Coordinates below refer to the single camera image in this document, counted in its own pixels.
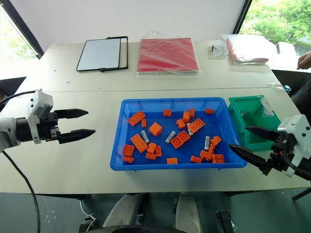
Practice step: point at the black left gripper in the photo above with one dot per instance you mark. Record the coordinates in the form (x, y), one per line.
(48, 126)

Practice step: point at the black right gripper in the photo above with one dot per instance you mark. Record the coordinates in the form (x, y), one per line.
(279, 157)

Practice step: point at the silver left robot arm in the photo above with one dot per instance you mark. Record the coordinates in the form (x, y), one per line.
(9, 132)

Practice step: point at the small metal nut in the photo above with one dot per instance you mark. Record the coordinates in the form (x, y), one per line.
(242, 112)

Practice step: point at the green plastic bin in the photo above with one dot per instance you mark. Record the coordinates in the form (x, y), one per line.
(243, 106)

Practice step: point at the white label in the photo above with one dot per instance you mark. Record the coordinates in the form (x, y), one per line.
(266, 105)

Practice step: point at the small clear plastic box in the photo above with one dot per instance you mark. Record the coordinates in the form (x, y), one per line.
(218, 49)

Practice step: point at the bystander bare hand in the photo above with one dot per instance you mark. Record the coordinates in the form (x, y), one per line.
(305, 60)

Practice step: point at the silver battery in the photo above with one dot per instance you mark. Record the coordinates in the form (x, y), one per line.
(170, 137)
(145, 136)
(189, 129)
(207, 143)

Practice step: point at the blue plastic tray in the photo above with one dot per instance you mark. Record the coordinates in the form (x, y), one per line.
(121, 157)

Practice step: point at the small blue black object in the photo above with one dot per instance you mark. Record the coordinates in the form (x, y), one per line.
(287, 88)

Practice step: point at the orange 2x4 toy brick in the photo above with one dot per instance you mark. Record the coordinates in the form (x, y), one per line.
(139, 143)

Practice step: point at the bystander dark clothing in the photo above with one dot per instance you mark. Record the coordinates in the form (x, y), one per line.
(303, 97)

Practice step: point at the black table leg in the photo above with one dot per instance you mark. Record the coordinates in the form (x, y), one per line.
(302, 193)

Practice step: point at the small narrow orange block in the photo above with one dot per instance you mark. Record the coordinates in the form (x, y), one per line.
(158, 151)
(144, 123)

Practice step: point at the black framed whiteboard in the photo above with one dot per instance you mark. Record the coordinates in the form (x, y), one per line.
(99, 54)

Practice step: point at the black flat panel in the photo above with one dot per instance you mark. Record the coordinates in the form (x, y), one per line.
(9, 86)

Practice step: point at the smooth orange cube block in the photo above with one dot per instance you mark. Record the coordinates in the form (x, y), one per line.
(155, 129)

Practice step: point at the smooth small orange block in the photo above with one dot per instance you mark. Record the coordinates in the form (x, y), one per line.
(172, 161)

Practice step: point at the plastic bag with red contents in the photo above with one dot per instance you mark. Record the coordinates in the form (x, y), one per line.
(245, 48)

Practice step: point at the grey rounded robot leg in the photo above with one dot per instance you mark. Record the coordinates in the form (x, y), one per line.
(187, 213)
(124, 211)

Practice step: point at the red sheets in plastic wrap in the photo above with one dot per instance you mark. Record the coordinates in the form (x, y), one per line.
(167, 55)

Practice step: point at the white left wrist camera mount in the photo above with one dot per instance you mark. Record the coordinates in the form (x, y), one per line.
(39, 104)

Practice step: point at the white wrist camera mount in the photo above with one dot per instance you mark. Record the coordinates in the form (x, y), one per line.
(300, 131)
(39, 104)

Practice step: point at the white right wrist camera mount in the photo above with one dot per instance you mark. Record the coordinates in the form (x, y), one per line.
(300, 131)

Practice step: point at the black bracket under table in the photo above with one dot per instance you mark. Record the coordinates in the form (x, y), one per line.
(224, 221)

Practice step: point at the black window frame bar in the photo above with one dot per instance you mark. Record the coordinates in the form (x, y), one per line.
(243, 17)
(24, 26)

